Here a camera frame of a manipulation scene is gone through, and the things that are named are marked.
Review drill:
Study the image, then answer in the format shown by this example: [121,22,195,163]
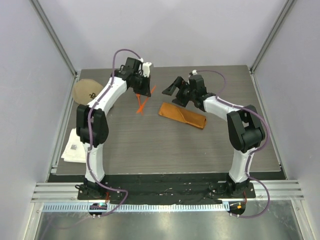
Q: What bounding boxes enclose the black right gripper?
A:
[162,77,196,108]

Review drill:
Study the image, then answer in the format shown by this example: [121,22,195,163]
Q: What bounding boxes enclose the orange cloth napkin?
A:
[158,102,207,130]

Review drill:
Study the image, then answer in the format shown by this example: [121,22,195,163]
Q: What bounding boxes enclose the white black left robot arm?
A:
[75,57,153,200]

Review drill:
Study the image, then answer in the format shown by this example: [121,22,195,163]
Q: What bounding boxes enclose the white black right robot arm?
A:
[162,74,266,198]

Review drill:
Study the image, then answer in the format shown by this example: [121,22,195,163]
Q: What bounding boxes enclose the orange plastic fork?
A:
[136,94,144,115]

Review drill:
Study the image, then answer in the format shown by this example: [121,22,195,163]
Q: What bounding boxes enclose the beige baseball cap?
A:
[71,78,104,105]

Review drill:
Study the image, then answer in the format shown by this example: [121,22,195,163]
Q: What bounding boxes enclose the white folded towel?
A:
[61,128,86,164]

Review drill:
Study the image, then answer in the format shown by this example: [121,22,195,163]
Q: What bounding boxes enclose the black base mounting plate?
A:
[75,173,256,205]

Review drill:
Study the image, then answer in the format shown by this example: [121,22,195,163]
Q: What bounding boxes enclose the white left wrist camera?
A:
[139,58,154,78]

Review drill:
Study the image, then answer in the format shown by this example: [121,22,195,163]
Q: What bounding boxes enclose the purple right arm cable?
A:
[194,69,271,220]

